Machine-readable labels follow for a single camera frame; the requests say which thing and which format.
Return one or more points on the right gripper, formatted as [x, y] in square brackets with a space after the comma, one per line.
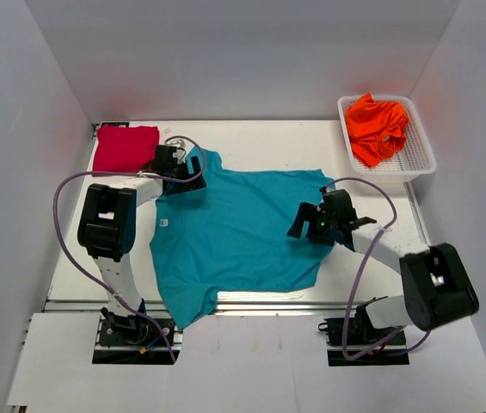
[307, 212]

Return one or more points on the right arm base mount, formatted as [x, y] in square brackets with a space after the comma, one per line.
[361, 334]

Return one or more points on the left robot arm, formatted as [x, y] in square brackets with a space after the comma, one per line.
[107, 227]

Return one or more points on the teal t-shirt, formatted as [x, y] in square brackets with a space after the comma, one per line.
[231, 237]

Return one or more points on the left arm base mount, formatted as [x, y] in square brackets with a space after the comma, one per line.
[134, 340]

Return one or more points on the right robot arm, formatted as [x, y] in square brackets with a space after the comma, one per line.
[436, 287]

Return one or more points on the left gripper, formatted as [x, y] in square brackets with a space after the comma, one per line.
[193, 185]

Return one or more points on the white plastic basket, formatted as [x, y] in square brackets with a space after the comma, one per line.
[416, 158]

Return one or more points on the aluminium table edge rail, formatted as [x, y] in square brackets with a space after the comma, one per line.
[229, 308]

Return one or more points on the folded red t-shirt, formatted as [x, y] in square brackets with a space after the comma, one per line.
[125, 149]

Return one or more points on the orange t-shirt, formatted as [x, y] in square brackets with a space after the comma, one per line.
[376, 129]

